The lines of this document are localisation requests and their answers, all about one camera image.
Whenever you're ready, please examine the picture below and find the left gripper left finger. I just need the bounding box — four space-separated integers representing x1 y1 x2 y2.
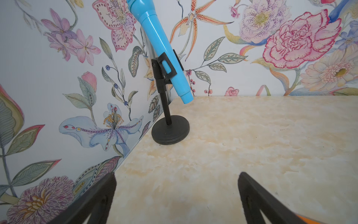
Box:
50 172 117 224

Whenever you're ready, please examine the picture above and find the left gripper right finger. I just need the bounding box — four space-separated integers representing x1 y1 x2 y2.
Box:
238 172 305 224

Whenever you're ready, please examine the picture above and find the orange paper sheet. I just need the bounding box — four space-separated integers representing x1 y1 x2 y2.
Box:
297 214 324 224

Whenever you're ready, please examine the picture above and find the blue microphone on stand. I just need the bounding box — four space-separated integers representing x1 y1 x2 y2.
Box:
127 1 194 145

